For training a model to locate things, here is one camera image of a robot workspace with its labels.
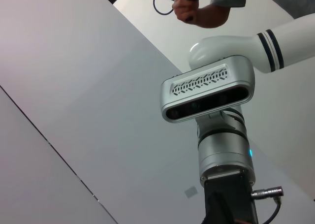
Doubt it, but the person's forearm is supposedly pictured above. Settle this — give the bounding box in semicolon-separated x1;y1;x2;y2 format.
193;4;232;29

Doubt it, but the person's hand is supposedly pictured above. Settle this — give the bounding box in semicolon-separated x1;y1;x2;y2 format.
172;0;199;24

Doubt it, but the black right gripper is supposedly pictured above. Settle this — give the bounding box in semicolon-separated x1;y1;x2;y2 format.
203;173;260;224

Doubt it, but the right gripper connector cable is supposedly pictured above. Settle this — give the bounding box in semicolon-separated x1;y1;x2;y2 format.
250;187;284;224

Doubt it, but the small grey square plate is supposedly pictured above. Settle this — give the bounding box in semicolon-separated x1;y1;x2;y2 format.
184;186;199;198

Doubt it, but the black controller cable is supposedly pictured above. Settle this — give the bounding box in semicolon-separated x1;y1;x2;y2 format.
153;0;176;15

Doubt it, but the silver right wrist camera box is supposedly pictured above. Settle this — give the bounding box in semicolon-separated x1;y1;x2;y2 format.
160;55;255;124

